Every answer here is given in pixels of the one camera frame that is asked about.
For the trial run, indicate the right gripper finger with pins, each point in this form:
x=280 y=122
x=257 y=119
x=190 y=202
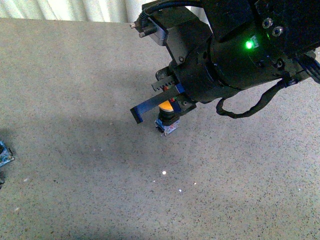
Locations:
x=138 y=110

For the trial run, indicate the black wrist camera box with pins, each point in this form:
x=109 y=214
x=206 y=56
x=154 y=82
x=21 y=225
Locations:
x=176 y=28

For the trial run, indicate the yellow push button switch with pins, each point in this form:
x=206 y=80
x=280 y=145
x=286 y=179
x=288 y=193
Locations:
x=167 y=120

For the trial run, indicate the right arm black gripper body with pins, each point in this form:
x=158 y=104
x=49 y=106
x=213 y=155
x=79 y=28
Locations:
x=247 y=56

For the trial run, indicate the white pleated curtain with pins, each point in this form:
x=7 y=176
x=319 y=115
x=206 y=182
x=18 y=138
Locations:
x=113 y=11

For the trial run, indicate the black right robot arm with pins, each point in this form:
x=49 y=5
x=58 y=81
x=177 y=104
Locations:
x=295 y=16

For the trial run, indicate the blue button switch at edge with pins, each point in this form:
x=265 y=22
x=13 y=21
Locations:
x=6 y=155

